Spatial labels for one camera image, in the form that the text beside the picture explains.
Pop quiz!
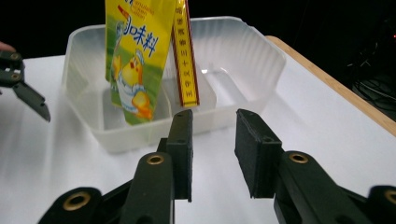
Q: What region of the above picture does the tangle of black cables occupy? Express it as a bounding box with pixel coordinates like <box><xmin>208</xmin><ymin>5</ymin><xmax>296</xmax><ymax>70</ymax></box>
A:
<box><xmin>346</xmin><ymin>18</ymin><xmax>396</xmax><ymax>115</ymax></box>

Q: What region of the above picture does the clear plastic container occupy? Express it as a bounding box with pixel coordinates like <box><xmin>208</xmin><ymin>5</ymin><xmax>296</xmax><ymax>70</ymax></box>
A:
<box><xmin>61</xmin><ymin>16</ymin><xmax>287</xmax><ymax>154</ymax></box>

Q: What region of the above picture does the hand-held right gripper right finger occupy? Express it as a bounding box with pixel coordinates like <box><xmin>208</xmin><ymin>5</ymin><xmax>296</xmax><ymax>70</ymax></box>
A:
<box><xmin>233</xmin><ymin>108</ymin><xmax>373</xmax><ymax>224</ymax></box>

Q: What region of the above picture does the yellow spouted seasoning pouch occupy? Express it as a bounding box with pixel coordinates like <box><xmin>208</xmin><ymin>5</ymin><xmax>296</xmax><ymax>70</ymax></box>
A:
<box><xmin>104</xmin><ymin>0</ymin><xmax>177</xmax><ymax>126</ymax></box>

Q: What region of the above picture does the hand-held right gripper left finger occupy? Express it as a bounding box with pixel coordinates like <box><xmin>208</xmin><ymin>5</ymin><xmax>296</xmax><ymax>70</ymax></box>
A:
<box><xmin>120</xmin><ymin>108</ymin><xmax>194</xmax><ymax>224</ymax></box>

